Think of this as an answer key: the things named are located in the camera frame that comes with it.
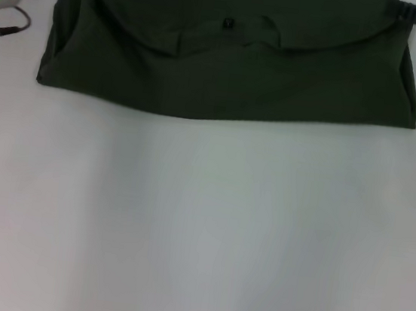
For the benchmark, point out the dark green FREE t-shirt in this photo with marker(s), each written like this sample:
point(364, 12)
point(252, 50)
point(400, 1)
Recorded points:
point(241, 72)

